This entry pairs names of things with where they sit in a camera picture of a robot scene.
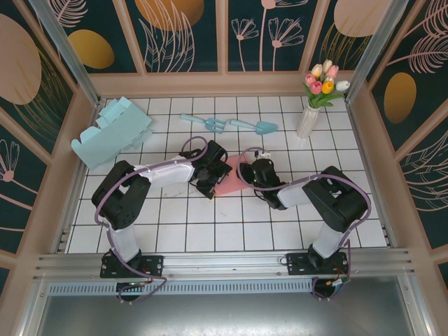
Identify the light blue garden trowel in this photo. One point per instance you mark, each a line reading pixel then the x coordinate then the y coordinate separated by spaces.
pixel 265 128

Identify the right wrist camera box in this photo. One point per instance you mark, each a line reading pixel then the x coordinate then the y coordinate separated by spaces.
pixel 264 153

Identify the tulip bouquet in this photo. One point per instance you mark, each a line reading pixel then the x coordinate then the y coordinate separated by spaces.
pixel 323 82

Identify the pink paper box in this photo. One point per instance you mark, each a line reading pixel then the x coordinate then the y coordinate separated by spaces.
pixel 231 182

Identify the wall panel with pink flowers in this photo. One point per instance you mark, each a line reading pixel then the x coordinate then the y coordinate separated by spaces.
pixel 266 35

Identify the aluminium corner post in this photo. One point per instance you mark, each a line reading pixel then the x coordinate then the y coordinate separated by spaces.
pixel 66 52
pixel 378 45

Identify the light blue garden fork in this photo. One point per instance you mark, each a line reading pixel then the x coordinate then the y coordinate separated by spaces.
pixel 213 125

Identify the light blue paper box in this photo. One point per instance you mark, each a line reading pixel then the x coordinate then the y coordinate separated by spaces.
pixel 112 133

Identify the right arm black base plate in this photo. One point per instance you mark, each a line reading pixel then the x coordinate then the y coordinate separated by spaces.
pixel 297 264

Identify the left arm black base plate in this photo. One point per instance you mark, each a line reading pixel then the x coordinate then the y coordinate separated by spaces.
pixel 154 264

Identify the grey metal sheet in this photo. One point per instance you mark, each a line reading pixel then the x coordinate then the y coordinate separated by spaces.
pixel 224 315

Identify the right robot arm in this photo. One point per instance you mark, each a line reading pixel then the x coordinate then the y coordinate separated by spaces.
pixel 336 203

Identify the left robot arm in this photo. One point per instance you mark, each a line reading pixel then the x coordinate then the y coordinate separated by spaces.
pixel 119 203

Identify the aluminium front rail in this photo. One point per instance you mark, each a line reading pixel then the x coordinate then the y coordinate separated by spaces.
pixel 224 266

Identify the dark floral framed picture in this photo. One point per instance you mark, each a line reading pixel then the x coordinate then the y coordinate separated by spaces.
pixel 171 35

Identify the white ribbed vase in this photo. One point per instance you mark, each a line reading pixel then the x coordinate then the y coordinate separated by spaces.
pixel 307 122

